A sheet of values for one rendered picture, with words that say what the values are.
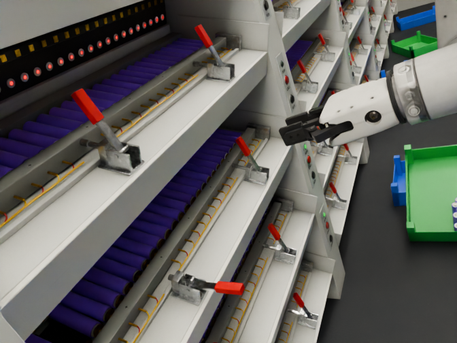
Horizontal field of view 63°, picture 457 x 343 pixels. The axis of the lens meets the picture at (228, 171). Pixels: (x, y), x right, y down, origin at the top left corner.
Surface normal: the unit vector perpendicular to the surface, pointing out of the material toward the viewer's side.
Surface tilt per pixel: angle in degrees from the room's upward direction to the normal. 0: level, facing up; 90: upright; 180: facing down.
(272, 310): 21
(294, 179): 90
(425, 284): 0
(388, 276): 0
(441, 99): 95
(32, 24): 111
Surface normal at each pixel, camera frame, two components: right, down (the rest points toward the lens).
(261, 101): -0.38, 0.53
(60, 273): 0.92, 0.22
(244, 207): 0.00, -0.82
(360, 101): -0.51, -0.73
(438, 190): -0.44, -0.58
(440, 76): -0.58, 0.03
